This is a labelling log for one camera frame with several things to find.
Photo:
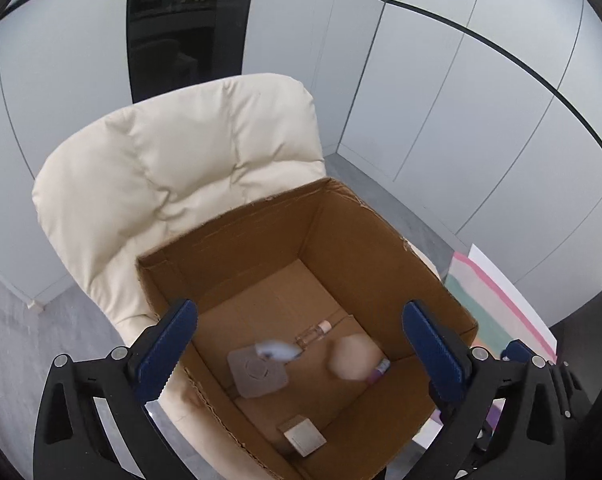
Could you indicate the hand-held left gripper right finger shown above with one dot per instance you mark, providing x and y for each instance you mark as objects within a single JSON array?
[{"x": 433, "y": 355}]

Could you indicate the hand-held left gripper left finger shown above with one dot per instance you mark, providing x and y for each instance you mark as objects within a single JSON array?
[{"x": 168, "y": 350}]

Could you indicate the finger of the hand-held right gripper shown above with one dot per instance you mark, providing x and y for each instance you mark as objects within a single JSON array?
[{"x": 517, "y": 349}]

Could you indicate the small purple tube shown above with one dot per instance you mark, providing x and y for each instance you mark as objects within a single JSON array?
[{"x": 378, "y": 371}]

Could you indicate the beige round puff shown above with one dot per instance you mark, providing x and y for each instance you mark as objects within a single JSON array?
[{"x": 353, "y": 357}]

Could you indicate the translucent white square lid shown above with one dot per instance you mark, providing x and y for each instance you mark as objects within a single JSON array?
[{"x": 256, "y": 375}]

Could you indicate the white and blue small thing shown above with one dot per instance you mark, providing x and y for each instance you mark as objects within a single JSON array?
[{"x": 276, "y": 351}]

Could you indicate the glass vial with pink cap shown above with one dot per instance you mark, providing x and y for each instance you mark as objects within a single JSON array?
[{"x": 313, "y": 332}]

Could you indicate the brown cardboard box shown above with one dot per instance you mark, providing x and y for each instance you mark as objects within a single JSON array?
[{"x": 341, "y": 240}]

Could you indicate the small beige carton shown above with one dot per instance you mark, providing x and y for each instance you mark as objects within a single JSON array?
[{"x": 305, "y": 435}]

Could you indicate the striped pastel mat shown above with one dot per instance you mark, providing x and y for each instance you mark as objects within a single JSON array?
[{"x": 481, "y": 300}]

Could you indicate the cream padded armchair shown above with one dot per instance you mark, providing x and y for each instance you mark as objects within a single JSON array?
[{"x": 171, "y": 160}]

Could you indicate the dark glass wall panel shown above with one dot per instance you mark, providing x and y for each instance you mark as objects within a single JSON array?
[{"x": 191, "y": 35}]

